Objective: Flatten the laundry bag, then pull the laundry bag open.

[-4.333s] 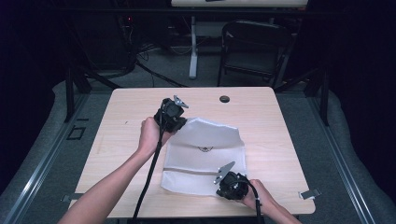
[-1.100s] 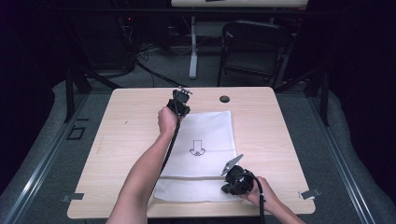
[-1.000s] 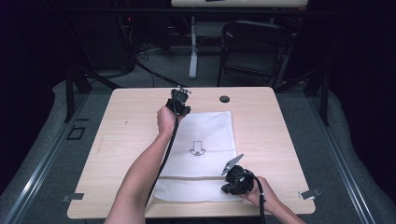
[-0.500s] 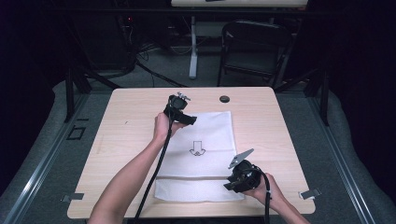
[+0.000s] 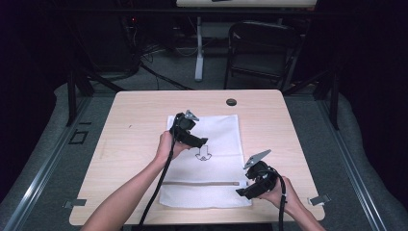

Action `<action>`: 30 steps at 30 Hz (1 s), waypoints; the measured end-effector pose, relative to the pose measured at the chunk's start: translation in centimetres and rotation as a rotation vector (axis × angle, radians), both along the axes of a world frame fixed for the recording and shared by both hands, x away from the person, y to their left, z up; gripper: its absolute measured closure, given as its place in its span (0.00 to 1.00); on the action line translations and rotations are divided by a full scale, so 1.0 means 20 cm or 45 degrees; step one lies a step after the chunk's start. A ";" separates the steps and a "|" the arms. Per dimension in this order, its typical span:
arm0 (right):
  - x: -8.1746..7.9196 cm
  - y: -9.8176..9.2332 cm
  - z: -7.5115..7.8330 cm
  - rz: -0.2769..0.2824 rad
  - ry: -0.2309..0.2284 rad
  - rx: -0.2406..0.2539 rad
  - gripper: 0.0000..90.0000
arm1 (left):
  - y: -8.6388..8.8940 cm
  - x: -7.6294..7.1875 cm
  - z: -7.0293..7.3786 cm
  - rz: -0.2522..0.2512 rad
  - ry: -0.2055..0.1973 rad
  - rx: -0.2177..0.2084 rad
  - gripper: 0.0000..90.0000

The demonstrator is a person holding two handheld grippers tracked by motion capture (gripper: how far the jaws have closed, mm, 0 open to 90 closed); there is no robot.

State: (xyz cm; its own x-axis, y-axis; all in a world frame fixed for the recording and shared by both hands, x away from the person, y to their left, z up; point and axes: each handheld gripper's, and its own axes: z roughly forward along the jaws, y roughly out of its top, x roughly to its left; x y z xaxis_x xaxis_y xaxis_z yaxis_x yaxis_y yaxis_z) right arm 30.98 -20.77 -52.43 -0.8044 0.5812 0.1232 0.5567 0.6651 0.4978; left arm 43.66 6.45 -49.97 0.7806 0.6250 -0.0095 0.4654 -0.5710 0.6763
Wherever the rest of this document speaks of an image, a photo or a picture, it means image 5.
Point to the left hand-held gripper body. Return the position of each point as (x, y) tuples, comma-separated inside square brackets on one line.
[(183, 126)]

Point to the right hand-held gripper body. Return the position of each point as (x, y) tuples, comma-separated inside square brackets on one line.
[(263, 176)]

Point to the white mesh laundry bag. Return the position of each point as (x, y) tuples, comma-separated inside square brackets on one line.
[(221, 134)]

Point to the person's left hand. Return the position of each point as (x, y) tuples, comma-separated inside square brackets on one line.
[(166, 147)]

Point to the person's right hand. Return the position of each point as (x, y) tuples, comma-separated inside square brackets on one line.
[(282, 197)]

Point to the white table leg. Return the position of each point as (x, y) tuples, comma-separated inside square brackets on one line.
[(199, 64)]

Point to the black folding chair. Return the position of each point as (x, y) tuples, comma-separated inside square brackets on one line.
[(256, 61)]

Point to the black metal stand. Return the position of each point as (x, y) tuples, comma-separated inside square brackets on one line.
[(71, 96), (335, 99)]

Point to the black equipment box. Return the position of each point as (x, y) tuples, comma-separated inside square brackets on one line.
[(106, 45)]

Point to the grey metal table bracket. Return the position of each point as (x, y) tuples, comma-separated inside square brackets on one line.
[(75, 202), (319, 200)]

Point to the aluminium floor rail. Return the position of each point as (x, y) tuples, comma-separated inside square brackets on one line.
[(352, 166), (48, 173)]

